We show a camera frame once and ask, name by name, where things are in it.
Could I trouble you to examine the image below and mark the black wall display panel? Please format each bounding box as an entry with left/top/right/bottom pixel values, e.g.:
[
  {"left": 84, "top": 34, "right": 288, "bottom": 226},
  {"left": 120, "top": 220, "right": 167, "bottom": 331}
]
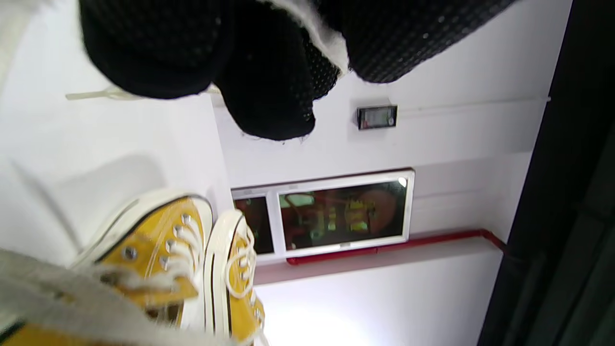
[{"left": 357, "top": 105, "right": 398, "bottom": 130}]

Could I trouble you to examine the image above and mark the glass door fire cabinet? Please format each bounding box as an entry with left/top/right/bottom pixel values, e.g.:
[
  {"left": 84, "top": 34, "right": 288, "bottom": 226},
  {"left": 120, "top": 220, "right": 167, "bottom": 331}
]
[{"left": 231, "top": 168, "right": 415, "bottom": 264}]

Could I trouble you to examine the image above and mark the white shoe lace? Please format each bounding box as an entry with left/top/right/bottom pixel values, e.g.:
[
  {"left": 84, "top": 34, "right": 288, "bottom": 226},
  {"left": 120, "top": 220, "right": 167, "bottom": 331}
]
[
  {"left": 66, "top": 0, "right": 351, "bottom": 101},
  {"left": 225, "top": 225, "right": 258, "bottom": 299}
]

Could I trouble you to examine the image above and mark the person's left hand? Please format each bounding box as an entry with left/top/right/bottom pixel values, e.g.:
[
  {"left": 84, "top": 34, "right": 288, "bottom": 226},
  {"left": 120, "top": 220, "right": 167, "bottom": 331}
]
[{"left": 78, "top": 0, "right": 517, "bottom": 141}]

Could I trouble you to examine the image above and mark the red pipe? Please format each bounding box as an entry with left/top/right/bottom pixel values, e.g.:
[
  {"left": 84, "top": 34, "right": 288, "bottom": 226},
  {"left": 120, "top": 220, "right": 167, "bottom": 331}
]
[{"left": 287, "top": 229, "right": 510, "bottom": 266}]

